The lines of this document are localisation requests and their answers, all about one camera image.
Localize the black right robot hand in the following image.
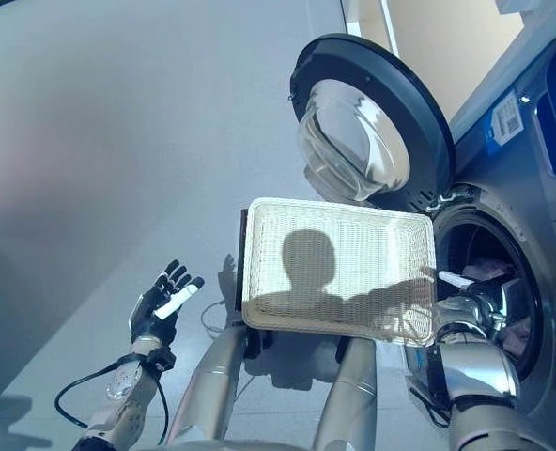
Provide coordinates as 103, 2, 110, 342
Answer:
435, 269, 513, 303

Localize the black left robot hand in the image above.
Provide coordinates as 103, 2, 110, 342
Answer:
127, 257, 207, 348

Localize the white garment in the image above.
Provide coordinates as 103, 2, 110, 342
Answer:
459, 259, 533, 359

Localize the dark grey washing machine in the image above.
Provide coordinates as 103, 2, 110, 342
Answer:
398, 0, 556, 451

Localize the round glass washing machine door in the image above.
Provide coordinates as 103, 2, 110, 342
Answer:
286, 31, 457, 204

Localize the cream wicker laundry basket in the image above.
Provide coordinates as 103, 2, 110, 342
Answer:
239, 196, 438, 350

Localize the blue and white label sticker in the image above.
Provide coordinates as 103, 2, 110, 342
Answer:
483, 90, 527, 152

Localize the grey robot torso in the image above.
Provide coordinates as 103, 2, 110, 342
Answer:
201, 438, 327, 451

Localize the silver right robot leg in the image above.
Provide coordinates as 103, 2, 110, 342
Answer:
312, 334, 378, 451

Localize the white cabinet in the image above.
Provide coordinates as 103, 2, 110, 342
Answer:
337, 0, 529, 119

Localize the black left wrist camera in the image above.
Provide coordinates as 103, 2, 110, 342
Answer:
147, 346, 177, 373

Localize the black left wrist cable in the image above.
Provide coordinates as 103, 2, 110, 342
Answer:
54, 358, 172, 446

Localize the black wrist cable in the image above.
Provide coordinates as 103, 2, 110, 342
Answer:
408, 360, 454, 429
54, 358, 172, 446

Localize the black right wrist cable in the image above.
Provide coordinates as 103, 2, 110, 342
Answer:
408, 360, 454, 429

